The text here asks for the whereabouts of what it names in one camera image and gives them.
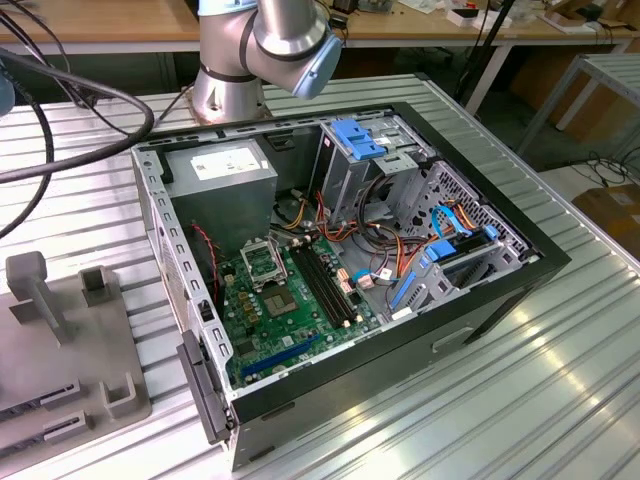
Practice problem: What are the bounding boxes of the thick black wire bundle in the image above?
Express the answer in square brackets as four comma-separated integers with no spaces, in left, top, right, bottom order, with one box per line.
[357,172,401,231]

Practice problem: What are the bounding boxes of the blue plastic carrier rail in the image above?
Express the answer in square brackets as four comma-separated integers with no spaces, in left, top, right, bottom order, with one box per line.
[387,271,419,314]

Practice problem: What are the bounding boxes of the CPU socket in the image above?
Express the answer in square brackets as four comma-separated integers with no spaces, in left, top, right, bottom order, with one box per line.
[260,283,302,321]

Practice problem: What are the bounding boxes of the blue expansion slot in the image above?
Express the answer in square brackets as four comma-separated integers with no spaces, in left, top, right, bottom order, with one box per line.
[241,333,322,382]

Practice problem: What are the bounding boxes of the blue plastic drive latch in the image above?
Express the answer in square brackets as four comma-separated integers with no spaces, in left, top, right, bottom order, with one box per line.
[329,118,392,162]

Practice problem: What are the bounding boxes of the green motherboard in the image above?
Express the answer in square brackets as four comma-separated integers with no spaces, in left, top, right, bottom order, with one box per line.
[219,234,382,392]

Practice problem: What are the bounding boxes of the grey power supply unit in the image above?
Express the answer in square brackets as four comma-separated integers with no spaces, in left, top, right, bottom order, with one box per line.
[162,138,279,261]

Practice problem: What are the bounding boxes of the hard disk in blue carrier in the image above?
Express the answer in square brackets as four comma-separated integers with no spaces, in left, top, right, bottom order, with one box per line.
[423,225,501,265]

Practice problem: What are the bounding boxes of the blue disk data wire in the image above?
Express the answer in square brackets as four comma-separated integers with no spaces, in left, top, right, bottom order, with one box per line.
[429,203,475,240]

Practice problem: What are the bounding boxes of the small white box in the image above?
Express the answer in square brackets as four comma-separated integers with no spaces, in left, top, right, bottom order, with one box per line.
[446,7,514,30]

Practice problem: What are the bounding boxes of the red black fan wire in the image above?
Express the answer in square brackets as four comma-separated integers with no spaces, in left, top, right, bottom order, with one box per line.
[191,223,225,305]

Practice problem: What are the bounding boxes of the grey metal disk bay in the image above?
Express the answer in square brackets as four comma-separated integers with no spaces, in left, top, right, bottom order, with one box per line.
[387,239,507,326]

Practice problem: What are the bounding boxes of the orange disk power wire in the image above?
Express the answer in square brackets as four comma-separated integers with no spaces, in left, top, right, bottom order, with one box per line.
[447,198,487,236]

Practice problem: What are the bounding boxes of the grey metal drive cage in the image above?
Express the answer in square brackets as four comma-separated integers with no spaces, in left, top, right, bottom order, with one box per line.
[317,117,439,229]

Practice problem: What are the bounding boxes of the yellow black supply wires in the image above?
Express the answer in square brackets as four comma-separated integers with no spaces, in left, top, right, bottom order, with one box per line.
[274,192,314,232]

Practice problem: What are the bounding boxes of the large brown cardboard box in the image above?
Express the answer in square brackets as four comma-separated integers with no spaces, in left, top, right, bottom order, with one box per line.
[509,49,640,146]

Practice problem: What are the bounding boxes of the grey metal frame table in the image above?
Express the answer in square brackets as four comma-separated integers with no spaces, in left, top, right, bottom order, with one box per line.
[517,52,640,161]

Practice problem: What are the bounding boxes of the black PC case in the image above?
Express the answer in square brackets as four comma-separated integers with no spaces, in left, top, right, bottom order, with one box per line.
[127,101,572,474]

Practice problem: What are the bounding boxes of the brown cardboard piece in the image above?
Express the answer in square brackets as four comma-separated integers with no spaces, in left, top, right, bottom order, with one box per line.
[537,0,604,35]

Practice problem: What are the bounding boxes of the labelled brown cardboard box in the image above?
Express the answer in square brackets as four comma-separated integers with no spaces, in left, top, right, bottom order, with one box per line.
[571,183,640,247]

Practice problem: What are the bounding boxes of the orange red wire bundle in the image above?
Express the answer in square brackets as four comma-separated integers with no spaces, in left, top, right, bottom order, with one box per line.
[312,189,431,294]

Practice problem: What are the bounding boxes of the black tripod stand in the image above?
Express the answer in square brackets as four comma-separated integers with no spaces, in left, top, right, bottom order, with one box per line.
[452,0,519,109]

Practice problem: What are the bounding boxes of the light wooden desk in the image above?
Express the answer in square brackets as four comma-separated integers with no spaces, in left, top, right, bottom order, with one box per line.
[0,0,640,121]

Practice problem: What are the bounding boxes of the grey parts rack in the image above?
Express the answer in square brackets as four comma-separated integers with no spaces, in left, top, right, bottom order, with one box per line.
[0,251,154,469]

